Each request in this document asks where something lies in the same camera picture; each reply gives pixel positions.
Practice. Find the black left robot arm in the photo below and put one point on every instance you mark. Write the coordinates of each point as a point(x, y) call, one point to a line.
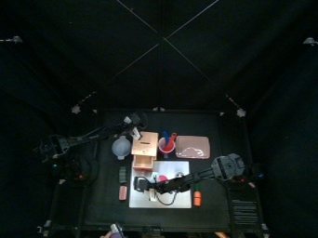
point(83, 138)

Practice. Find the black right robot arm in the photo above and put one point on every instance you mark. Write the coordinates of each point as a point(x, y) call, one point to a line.
point(223, 167)

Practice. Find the pink dough disc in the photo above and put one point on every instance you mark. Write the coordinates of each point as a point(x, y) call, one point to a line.
point(162, 178)

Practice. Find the wooden drawer cabinet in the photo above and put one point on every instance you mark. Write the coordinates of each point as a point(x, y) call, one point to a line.
point(144, 144)

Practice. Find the grey plastic bowl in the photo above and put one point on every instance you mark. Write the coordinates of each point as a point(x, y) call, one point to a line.
point(120, 147)

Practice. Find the person's hand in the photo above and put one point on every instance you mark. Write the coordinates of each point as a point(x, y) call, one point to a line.
point(108, 234)

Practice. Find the pink rectangular block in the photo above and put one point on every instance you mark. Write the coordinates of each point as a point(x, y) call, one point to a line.
point(123, 192)

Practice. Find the green striped block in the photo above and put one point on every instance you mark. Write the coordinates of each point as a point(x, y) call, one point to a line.
point(122, 174)

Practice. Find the white cutting board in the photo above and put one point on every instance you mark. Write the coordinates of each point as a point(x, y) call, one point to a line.
point(182, 201)

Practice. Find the blue plastic utensil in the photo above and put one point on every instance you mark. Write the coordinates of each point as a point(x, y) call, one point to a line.
point(164, 135)

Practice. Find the red plastic cup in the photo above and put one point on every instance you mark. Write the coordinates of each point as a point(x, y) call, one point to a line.
point(166, 149)

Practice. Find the orange plastic utensil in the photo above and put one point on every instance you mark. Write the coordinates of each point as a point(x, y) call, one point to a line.
point(172, 138)

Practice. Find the orange toy carrot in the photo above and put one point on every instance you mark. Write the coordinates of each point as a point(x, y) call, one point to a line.
point(198, 197)

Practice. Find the pink-brown square tray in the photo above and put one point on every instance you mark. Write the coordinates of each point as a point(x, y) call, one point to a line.
point(192, 143)

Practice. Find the grey frame clamp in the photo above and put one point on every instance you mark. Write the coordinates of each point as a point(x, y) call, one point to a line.
point(241, 112)
point(309, 41)
point(75, 109)

